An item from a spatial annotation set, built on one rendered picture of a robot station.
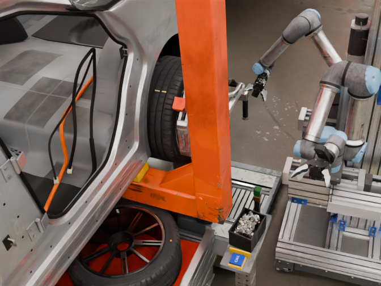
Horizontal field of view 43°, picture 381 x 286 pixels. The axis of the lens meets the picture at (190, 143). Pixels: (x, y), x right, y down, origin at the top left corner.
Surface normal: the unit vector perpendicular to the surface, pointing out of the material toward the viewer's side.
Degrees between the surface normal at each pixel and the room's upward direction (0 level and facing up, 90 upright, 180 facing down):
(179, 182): 90
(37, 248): 91
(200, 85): 90
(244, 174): 0
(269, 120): 0
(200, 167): 90
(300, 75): 0
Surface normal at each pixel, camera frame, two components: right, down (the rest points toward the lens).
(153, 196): -0.39, 0.62
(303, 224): -0.08, -0.76
